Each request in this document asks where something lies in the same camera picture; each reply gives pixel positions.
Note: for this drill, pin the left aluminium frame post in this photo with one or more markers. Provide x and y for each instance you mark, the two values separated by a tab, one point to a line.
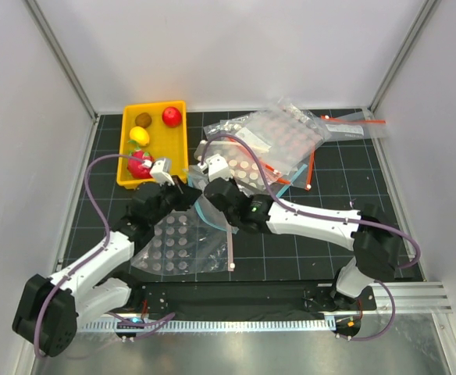
48	34

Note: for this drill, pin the yellow plastic bin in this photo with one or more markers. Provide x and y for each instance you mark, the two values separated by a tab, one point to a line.
165	142

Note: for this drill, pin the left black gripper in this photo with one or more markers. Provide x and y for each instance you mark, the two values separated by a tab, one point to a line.
190	194

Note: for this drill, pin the red apple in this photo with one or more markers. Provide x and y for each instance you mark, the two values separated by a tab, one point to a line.
172	117

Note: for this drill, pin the slotted cable duct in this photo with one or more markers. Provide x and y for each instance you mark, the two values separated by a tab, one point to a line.
109	325

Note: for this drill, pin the pink zipper polka dot bag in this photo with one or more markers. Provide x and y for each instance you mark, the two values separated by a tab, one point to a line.
186	243

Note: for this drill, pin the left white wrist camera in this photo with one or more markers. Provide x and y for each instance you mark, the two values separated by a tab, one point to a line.
159	171

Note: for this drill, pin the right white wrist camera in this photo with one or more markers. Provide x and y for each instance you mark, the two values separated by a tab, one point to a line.
215	167

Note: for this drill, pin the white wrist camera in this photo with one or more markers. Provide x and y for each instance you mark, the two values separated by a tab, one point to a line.
159	171
215	167

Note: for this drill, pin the yellow lemon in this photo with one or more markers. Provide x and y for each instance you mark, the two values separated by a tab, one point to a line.
139	136

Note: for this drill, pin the red dragon fruit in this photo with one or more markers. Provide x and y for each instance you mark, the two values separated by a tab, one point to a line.
140	164

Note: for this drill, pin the blue zipper clear bag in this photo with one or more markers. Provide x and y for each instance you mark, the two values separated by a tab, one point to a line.
214	218

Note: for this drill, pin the brown kiwi fruit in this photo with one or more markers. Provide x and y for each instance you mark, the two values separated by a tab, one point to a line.
143	120

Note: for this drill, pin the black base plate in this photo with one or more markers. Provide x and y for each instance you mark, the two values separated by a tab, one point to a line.
246	300

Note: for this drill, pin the orange zipper clear bag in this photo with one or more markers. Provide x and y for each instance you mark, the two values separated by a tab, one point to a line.
310	172

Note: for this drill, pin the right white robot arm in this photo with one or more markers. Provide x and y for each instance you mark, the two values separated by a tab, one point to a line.
365	233

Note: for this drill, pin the right aluminium frame post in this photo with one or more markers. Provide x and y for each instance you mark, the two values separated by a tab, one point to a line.
415	31

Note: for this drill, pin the orange zipper bag far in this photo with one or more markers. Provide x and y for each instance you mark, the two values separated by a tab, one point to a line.
353	127

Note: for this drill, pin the red dotted clear bag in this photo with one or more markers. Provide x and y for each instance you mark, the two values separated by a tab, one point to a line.
281	135

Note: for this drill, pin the aluminium frame post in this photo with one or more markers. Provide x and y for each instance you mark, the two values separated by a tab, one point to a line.
48	34
415	31

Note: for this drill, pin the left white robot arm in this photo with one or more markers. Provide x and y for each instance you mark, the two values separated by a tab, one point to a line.
52	309

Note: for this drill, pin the white polka dot bag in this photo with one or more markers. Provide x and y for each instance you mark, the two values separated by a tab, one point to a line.
243	168

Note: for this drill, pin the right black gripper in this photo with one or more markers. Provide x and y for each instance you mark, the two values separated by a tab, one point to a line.
232	180

